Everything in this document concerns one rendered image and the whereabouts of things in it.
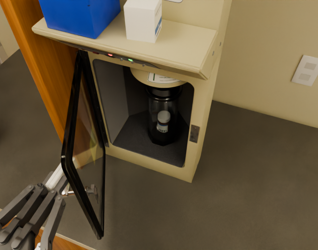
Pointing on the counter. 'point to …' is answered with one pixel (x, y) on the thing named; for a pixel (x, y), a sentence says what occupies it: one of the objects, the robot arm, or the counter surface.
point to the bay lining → (129, 95)
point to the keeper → (194, 133)
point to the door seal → (73, 147)
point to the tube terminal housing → (196, 17)
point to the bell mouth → (155, 79)
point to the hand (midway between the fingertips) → (60, 175)
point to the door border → (69, 158)
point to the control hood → (203, 66)
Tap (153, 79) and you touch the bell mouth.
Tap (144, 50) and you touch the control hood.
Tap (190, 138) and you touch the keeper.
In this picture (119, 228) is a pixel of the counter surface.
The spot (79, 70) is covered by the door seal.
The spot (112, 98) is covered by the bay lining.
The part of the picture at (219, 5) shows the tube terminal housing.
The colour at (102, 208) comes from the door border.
